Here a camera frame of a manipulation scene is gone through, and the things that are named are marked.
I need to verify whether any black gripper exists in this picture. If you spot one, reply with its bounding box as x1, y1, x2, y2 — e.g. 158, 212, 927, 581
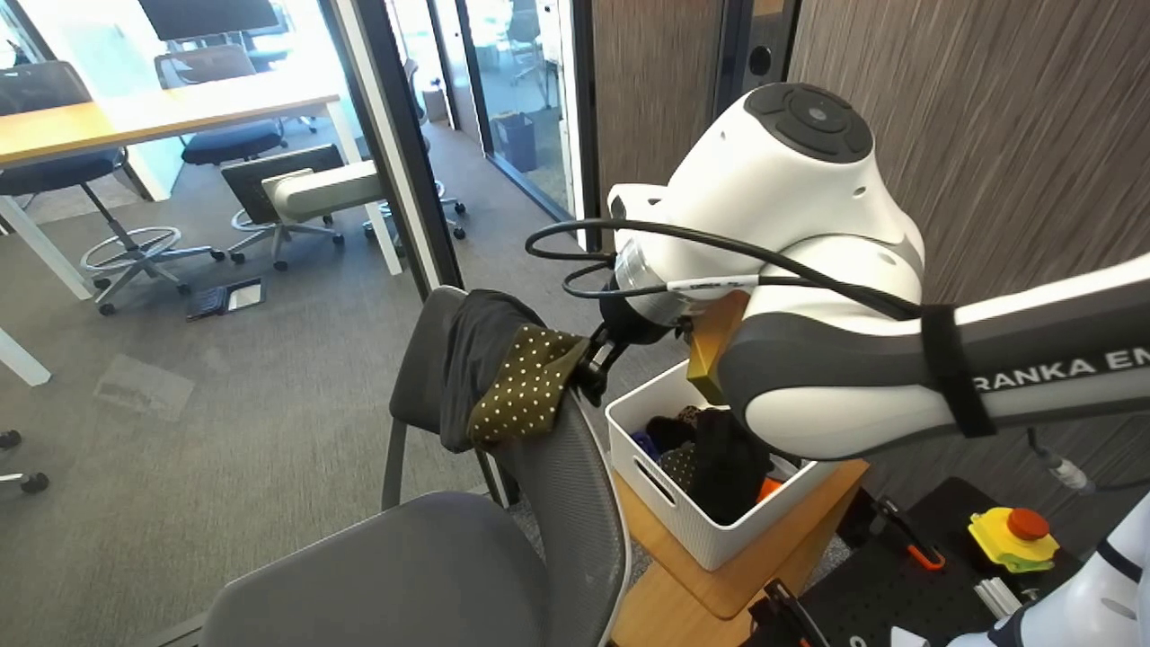
571, 284, 681, 406

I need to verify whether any shiny gold polka dot cloth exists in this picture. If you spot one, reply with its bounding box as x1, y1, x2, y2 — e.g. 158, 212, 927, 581
462, 321, 594, 450

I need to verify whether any white plastic storage box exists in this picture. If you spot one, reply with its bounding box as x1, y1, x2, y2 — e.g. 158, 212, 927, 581
600, 357, 839, 575

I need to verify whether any black flat floor box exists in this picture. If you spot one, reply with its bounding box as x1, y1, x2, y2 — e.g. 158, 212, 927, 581
187, 278, 270, 322

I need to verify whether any blue cloth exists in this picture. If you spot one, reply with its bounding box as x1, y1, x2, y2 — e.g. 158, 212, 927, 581
627, 423, 669, 465

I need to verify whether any olive polka dot cloth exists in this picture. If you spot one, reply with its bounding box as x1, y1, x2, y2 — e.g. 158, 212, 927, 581
654, 443, 713, 492

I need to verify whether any black jacket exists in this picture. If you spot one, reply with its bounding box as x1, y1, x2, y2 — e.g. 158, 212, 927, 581
387, 284, 551, 455

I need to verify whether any black cloth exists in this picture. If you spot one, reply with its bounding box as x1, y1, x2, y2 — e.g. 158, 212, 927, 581
644, 406, 775, 529

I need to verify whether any dark trash bin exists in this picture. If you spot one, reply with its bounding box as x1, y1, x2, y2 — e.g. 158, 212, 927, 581
496, 106, 545, 171

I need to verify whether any wooden stand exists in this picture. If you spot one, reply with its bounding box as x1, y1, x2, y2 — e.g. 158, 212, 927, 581
607, 455, 874, 647

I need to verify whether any grey chair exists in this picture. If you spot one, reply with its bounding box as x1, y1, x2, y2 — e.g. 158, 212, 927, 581
195, 284, 637, 647

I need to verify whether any black work mat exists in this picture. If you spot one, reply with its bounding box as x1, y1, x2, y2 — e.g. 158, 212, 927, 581
746, 473, 1150, 647

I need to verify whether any black office chair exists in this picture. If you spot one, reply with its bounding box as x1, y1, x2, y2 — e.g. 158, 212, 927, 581
151, 42, 351, 268

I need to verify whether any yellow red emergency stop button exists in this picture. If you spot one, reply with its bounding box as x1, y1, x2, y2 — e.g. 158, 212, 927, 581
963, 502, 1065, 579

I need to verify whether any small white block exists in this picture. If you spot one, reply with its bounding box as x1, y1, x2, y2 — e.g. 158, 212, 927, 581
969, 570, 1024, 621

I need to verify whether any black computer monitor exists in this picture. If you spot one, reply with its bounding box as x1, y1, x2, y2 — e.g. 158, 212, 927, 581
135, 0, 285, 48

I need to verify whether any wooden desk with white legs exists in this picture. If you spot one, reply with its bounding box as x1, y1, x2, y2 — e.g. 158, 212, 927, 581
0, 83, 407, 307

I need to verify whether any white table leg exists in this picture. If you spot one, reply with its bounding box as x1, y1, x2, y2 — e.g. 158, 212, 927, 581
0, 321, 58, 390

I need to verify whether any black chair caster base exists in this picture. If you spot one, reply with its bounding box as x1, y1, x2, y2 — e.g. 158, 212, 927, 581
0, 428, 55, 499

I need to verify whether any dark blue office chair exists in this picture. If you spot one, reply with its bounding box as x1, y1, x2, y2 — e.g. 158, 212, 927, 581
0, 57, 231, 321

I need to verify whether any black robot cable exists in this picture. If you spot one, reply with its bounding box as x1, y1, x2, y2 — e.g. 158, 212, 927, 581
521, 214, 927, 322

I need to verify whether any dark window frame post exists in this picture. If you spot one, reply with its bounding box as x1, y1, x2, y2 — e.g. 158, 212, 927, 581
563, 0, 602, 254

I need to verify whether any glass door frame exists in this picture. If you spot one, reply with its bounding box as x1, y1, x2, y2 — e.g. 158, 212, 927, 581
318, 0, 467, 296

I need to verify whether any black door frame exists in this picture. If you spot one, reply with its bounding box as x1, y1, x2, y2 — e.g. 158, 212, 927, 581
715, 0, 800, 123

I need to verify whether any black velcro strap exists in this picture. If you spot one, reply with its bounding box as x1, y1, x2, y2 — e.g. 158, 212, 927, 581
917, 302, 998, 443

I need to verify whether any orange handled tool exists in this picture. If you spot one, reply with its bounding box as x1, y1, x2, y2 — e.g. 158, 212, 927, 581
874, 495, 949, 575

